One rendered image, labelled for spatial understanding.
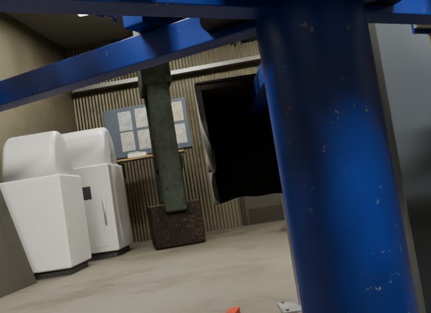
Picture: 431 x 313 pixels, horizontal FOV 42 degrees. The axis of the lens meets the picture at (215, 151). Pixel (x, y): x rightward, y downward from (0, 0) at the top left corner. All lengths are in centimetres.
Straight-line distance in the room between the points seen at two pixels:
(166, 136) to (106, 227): 130
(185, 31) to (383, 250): 56
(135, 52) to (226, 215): 755
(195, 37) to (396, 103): 116
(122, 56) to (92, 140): 596
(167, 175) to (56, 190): 155
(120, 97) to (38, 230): 382
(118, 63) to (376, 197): 61
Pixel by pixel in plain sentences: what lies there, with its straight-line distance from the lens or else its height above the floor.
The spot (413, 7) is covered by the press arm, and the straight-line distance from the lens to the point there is 126.
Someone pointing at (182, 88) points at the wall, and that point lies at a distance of 891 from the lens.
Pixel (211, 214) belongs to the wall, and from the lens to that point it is 873.
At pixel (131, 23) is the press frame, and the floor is 94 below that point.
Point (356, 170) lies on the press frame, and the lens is 96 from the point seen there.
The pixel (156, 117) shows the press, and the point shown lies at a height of 156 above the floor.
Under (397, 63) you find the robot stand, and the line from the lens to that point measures 219.
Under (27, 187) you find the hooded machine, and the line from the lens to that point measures 583.
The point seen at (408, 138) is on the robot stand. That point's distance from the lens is 216.
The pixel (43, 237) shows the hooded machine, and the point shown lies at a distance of 579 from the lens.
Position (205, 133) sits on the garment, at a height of 78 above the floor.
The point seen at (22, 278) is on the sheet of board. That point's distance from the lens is 543.
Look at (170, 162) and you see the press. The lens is 676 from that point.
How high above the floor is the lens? 58
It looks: 4 degrees up
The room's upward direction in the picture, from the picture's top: 9 degrees counter-clockwise
